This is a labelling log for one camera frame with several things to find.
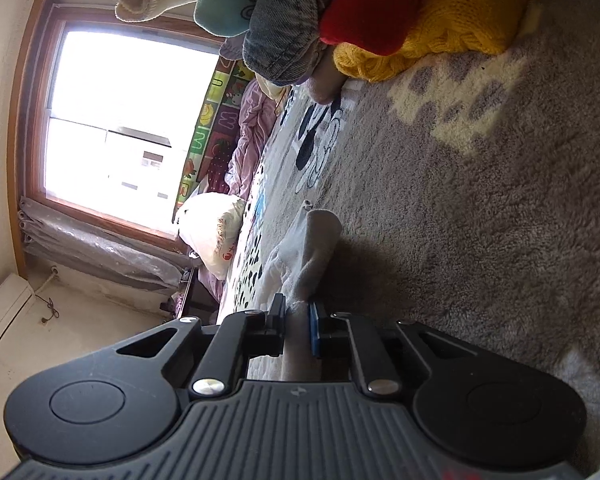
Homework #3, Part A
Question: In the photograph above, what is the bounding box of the grey fleece-lined garment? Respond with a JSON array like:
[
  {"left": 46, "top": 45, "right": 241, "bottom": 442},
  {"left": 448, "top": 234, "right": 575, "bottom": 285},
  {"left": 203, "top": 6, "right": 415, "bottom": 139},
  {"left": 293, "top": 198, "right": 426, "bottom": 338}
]
[{"left": 248, "top": 200, "right": 342, "bottom": 382}]

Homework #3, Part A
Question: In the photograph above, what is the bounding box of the white plastic bag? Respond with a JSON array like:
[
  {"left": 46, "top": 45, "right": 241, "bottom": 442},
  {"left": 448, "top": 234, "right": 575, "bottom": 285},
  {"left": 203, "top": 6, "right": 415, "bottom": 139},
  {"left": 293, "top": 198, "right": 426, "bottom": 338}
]
[{"left": 176, "top": 192, "right": 246, "bottom": 281}]

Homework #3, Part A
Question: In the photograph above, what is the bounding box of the colourful alphabet foam mat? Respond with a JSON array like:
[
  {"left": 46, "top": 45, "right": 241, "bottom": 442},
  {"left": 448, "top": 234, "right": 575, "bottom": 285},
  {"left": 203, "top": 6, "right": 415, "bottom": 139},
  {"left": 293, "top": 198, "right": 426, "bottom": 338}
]
[{"left": 172, "top": 56, "right": 254, "bottom": 219}]

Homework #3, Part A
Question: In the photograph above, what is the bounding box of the Mickey Mouse plush blanket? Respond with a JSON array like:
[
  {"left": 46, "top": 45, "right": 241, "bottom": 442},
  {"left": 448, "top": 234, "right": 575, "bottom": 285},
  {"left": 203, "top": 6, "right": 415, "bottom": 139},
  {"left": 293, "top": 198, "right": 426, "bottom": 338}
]
[{"left": 214, "top": 0, "right": 600, "bottom": 470}]

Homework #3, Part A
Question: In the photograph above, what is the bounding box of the pink crumpled bedsheet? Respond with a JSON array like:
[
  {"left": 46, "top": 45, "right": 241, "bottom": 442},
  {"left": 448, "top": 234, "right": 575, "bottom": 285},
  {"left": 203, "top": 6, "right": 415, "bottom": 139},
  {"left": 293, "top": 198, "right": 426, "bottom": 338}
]
[{"left": 194, "top": 79, "right": 282, "bottom": 311}]

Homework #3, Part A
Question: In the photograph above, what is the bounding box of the grey sheer curtain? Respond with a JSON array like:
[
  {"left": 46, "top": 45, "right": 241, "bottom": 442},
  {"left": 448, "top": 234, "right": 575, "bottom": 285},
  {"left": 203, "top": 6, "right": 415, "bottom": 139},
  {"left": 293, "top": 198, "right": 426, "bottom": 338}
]
[{"left": 18, "top": 197, "right": 201, "bottom": 290}]

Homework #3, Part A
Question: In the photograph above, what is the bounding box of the blue denim folded garment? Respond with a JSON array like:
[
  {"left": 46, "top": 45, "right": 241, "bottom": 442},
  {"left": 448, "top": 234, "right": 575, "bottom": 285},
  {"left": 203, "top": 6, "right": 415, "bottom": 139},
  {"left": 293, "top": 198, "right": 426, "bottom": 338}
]
[{"left": 242, "top": 0, "right": 332, "bottom": 87}]

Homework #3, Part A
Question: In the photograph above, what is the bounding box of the wooden framed window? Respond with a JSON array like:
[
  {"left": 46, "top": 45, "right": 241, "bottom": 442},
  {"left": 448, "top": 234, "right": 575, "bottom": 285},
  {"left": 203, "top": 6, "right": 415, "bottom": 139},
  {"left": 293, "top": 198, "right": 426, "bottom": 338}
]
[{"left": 17, "top": 6, "right": 220, "bottom": 254}]

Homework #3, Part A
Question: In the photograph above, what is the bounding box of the red folded garment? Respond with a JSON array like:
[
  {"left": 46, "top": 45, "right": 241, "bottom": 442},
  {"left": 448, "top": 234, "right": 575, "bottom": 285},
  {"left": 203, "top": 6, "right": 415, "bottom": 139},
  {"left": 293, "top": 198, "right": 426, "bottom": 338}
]
[{"left": 320, "top": 0, "right": 419, "bottom": 55}]

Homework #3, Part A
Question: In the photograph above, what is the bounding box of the yellow knitted sweater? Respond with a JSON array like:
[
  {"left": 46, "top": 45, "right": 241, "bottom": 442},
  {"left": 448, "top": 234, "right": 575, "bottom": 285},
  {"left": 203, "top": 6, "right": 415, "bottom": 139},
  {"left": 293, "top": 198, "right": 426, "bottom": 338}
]
[{"left": 334, "top": 0, "right": 531, "bottom": 82}]

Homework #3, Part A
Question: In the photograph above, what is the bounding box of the white wall heater unit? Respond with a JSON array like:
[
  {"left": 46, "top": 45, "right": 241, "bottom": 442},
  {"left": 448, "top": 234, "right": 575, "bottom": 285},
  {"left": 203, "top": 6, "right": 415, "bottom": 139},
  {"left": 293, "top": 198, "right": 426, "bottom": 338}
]
[{"left": 0, "top": 273, "right": 34, "bottom": 342}]

